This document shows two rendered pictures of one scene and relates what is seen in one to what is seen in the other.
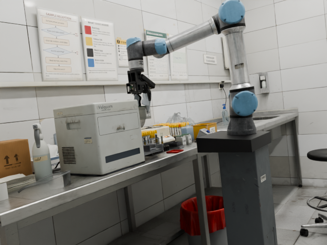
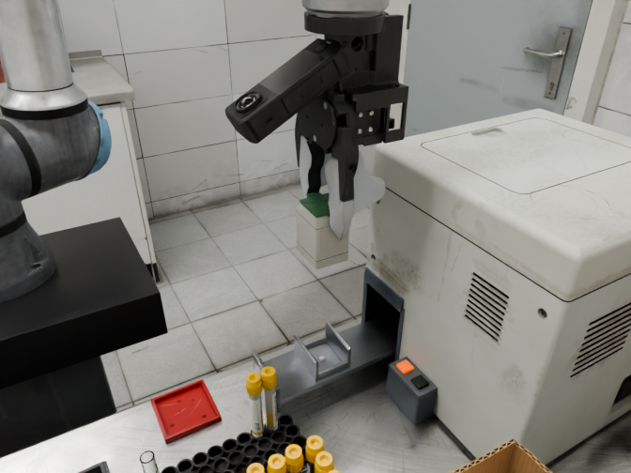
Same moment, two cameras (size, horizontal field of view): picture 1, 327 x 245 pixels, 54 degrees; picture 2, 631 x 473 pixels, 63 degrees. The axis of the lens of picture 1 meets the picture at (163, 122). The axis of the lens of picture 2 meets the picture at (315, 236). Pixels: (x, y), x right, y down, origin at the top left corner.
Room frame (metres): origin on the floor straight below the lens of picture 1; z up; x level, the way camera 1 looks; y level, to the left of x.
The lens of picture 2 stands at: (2.05, 0.28, 1.39)
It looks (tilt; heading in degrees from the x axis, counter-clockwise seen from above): 31 degrees down; 204
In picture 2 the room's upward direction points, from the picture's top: straight up
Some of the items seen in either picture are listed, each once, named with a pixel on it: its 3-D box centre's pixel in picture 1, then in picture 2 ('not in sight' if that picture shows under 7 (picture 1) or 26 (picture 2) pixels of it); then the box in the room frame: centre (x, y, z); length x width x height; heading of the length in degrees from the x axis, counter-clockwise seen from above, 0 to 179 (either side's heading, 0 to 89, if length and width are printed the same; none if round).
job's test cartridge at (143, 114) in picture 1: (144, 113); (322, 230); (1.61, 0.09, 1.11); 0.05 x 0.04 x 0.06; 52
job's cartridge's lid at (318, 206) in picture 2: not in sight; (322, 203); (1.61, 0.09, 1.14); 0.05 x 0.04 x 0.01; 52
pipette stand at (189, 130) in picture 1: (188, 134); not in sight; (2.08, -0.15, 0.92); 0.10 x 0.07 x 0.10; 150
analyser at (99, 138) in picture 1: (101, 135); (515, 277); (1.49, 0.29, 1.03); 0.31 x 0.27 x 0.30; 144
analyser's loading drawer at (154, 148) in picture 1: (146, 149); (337, 349); (1.59, 0.10, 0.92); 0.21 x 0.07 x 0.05; 144
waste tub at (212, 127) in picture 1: (204, 131); not in sight; (2.19, -0.27, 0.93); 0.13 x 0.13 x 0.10; 51
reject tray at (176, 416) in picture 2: (174, 151); (185, 409); (1.72, -0.04, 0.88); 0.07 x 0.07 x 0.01; 54
